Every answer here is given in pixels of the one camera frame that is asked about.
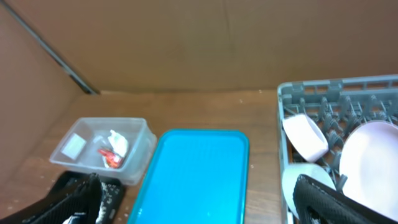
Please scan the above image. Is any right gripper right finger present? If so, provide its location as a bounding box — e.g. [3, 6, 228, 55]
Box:
[293, 174, 397, 224]

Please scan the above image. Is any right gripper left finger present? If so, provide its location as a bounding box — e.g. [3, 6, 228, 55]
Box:
[1, 174, 103, 224]

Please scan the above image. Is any pile of rice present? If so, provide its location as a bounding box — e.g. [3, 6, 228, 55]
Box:
[95, 182, 121, 224]

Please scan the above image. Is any grey bowl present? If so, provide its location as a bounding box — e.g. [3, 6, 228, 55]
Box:
[282, 163, 336, 218]

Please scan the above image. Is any red snack wrapper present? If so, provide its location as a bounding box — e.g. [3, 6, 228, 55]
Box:
[98, 149, 123, 169]

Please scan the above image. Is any large white plate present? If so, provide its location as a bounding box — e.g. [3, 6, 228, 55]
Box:
[339, 121, 397, 221]

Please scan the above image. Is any white tissue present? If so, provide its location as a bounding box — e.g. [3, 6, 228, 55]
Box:
[108, 130, 129, 157]

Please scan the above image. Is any small pink bowl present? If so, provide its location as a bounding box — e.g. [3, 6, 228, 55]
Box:
[282, 114, 329, 162]

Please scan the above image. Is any grey dishwasher rack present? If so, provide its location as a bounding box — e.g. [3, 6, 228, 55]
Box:
[277, 75, 397, 223]

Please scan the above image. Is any black tray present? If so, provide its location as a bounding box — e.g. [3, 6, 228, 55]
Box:
[48, 170, 126, 224]

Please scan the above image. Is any clear plastic bin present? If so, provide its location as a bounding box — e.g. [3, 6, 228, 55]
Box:
[50, 117, 157, 185]

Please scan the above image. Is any teal plastic tray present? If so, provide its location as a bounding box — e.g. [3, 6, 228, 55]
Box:
[127, 129, 249, 224]

